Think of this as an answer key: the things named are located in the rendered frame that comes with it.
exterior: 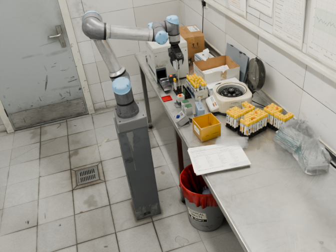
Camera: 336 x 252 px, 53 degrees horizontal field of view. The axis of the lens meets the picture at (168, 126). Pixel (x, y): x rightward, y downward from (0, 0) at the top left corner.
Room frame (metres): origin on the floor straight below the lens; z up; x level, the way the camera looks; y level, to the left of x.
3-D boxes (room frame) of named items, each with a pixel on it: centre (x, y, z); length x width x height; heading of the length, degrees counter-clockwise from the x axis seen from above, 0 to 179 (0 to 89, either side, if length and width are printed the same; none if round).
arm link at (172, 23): (2.05, -0.10, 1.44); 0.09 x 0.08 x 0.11; 96
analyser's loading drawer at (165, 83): (2.33, -0.01, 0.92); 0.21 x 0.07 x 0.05; 13
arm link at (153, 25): (2.02, 0.00, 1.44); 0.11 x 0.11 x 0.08; 6
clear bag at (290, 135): (1.46, -0.71, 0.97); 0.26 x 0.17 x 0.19; 27
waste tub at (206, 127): (1.65, -0.23, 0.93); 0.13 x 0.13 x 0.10; 18
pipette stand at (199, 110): (1.83, -0.22, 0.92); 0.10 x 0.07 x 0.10; 5
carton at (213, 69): (2.31, -0.41, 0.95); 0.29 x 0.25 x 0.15; 103
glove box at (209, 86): (2.13, -0.44, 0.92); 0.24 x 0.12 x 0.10; 103
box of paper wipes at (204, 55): (2.66, -0.39, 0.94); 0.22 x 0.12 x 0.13; 17
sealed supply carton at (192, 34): (2.99, -0.28, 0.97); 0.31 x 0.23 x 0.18; 6
